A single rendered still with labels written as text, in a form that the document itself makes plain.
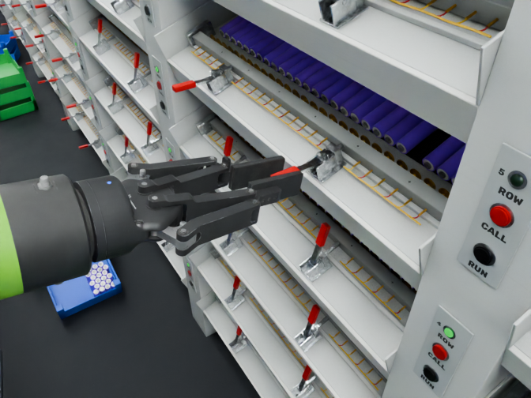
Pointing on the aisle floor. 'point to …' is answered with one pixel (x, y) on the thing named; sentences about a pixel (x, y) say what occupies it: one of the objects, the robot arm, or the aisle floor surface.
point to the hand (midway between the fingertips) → (266, 180)
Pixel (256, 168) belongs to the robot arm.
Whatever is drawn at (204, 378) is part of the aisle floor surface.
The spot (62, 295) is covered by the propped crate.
